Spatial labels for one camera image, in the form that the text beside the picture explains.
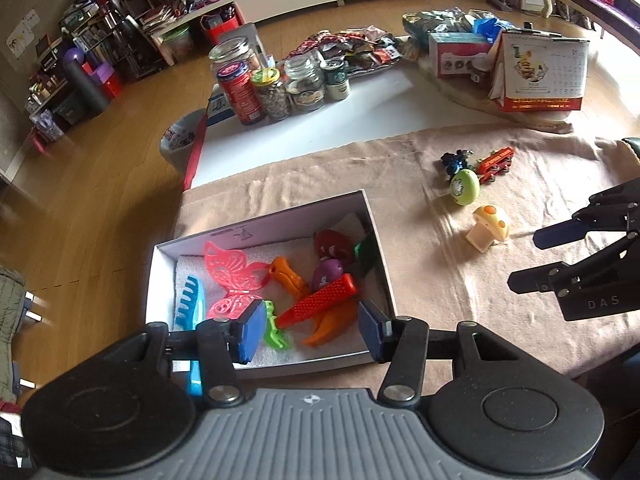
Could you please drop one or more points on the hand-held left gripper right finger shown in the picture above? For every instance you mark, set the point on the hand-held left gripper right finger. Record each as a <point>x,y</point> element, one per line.
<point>370,330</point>

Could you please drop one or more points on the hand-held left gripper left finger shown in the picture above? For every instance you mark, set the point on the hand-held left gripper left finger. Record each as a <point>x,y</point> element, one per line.
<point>252,327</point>

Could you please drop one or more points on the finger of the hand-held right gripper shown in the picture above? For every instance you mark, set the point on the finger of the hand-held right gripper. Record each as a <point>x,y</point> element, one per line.
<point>530,280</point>
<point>560,234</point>

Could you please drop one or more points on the light green plastic toy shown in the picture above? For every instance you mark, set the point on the light green plastic toy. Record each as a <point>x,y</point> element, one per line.
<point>274,332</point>

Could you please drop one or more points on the orange curved plastic toy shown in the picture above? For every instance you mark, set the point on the orange curved plastic toy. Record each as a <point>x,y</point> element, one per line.
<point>332,327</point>

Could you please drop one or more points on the red plastic toy tool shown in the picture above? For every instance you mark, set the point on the red plastic toy tool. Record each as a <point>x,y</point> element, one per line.
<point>320,300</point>

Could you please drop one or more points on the pink plastic butterfly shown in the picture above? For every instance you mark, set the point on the pink plastic butterfly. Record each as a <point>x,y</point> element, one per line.
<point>230,270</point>

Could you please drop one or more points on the orange plastic toy tool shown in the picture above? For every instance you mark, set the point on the orange plastic toy tool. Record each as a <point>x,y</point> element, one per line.
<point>287,275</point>

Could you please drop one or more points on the blue toy comb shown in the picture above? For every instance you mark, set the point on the blue toy comb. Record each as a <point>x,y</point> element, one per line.
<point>190,305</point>

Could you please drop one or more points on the yellow mushroom toy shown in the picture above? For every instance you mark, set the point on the yellow mushroom toy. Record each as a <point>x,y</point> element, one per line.
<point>492,222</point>

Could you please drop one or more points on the purple round toy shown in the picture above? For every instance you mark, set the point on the purple round toy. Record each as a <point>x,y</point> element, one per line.
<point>327,275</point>

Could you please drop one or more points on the dark green plastic toy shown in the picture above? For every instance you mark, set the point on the dark green plastic toy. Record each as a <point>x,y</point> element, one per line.
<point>369,255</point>

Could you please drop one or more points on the dark red plastic toy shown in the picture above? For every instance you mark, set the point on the dark red plastic toy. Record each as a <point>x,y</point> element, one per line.
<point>332,245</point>

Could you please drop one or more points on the red toy train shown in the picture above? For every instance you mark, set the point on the red toy train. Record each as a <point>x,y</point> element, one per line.
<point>495,162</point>

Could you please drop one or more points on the green toy egg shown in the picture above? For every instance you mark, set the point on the green toy egg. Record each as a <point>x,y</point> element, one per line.
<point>465,187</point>

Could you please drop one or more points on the white cardboard box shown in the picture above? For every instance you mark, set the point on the white cardboard box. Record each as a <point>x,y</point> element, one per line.
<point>280,217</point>

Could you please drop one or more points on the blue toy motorcycle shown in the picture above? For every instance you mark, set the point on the blue toy motorcycle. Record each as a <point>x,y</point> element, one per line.
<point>457,161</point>

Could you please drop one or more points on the beige towel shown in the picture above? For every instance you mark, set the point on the beige towel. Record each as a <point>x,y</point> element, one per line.
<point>450,285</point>

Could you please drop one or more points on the white terry towel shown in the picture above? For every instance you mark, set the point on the white terry towel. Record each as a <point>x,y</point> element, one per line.
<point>295,252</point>

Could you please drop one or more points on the desk calendar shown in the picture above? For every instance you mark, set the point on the desk calendar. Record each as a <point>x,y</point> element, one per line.
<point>545,72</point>

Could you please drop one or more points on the lined trash bin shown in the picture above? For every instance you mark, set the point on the lined trash bin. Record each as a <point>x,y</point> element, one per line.
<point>177,140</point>

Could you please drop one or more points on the white box with red print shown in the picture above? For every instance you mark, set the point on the white box with red print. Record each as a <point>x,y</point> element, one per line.
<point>457,55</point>

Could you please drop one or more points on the blue plastic bag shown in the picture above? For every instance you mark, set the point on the blue plastic bag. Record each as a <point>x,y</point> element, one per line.
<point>487,29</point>

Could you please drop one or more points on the blue and white flat box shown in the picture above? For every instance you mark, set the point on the blue and white flat box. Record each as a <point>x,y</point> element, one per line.
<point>219,110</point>

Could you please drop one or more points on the yellow lidded seed jar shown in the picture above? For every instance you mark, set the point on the yellow lidded seed jar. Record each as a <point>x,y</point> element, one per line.
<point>272,97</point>

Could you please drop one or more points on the red tin can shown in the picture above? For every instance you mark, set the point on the red tin can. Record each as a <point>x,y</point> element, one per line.
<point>242,95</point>

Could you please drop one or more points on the green quilted jacket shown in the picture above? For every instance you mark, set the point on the green quilted jacket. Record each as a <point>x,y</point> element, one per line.
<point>10,330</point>

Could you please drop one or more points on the pile of silver bags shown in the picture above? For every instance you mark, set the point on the pile of silver bags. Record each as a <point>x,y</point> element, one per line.
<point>440,22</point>

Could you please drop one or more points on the clear glass jar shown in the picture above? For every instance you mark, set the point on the clear glass jar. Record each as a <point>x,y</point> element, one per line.
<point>305,87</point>

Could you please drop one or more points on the green coffee can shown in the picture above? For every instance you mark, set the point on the green coffee can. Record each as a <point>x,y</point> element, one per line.
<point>336,82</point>

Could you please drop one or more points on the plaid cloth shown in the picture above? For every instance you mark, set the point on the plaid cloth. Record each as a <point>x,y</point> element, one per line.
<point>12,440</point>

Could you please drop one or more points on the large glass jar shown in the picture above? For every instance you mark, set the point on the large glass jar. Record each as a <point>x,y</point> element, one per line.
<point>235,52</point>

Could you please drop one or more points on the pile of snack packets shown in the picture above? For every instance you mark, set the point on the pile of snack packets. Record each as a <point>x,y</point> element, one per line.
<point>350,50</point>

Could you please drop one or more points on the red storage box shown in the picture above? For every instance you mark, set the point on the red storage box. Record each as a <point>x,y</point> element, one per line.
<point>111,86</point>

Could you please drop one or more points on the black foam roller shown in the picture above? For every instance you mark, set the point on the black foam roller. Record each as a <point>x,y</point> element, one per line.
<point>87,87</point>

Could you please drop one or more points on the purple ball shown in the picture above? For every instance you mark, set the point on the purple ball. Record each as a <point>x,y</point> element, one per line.
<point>73,56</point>

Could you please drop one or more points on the dark bookshelf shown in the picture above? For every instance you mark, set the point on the dark bookshelf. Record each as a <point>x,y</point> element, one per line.
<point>110,35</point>

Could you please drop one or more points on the wall poster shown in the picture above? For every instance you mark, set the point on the wall poster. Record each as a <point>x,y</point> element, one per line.
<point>22,35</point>

